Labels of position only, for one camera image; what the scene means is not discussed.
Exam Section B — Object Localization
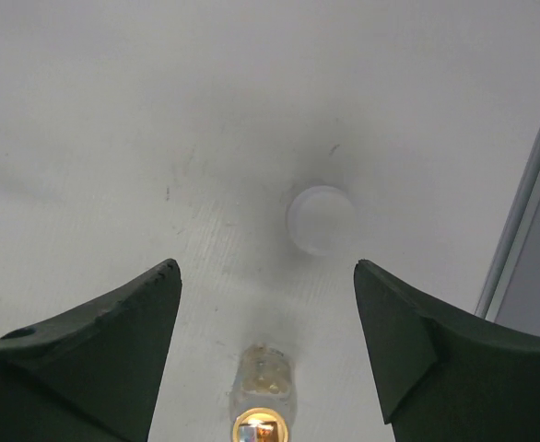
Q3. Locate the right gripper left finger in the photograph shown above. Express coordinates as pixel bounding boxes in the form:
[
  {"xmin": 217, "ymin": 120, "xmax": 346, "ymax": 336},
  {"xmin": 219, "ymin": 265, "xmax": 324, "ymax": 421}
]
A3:
[{"xmin": 0, "ymin": 259, "xmax": 182, "ymax": 441}]

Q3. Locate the right aluminium frame post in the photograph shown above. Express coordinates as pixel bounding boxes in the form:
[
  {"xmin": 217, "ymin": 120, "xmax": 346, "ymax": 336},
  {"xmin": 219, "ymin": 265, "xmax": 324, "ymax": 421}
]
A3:
[{"xmin": 475, "ymin": 127, "xmax": 540, "ymax": 321}]

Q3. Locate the clear small pill bottle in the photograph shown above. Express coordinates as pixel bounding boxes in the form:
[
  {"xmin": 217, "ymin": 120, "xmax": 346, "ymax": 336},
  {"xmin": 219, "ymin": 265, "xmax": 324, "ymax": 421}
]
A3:
[{"xmin": 229, "ymin": 343, "xmax": 297, "ymax": 442}]

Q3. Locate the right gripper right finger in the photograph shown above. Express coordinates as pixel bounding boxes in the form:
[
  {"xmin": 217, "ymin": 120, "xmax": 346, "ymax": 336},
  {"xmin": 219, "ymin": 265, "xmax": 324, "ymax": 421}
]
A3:
[{"xmin": 354, "ymin": 260, "xmax": 540, "ymax": 441}]

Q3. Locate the white bottle cap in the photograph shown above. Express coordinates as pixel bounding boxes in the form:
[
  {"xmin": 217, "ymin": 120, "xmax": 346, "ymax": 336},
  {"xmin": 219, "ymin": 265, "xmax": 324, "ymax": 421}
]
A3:
[{"xmin": 286, "ymin": 185, "xmax": 357, "ymax": 257}]

